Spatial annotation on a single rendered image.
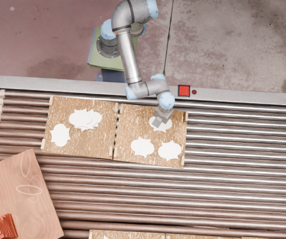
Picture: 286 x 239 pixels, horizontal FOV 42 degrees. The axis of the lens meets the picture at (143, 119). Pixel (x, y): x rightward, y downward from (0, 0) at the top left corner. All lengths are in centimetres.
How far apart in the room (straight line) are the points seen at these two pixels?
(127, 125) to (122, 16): 68
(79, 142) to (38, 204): 42
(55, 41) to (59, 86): 125
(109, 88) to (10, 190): 82
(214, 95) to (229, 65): 119
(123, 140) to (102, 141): 12
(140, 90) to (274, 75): 196
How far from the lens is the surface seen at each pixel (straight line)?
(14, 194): 212
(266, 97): 246
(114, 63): 241
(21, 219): 210
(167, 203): 217
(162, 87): 189
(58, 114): 228
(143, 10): 188
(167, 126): 222
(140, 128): 222
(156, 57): 345
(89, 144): 220
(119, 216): 215
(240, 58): 360
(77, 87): 235
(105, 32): 226
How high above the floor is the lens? 307
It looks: 72 degrees down
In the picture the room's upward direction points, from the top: 8 degrees clockwise
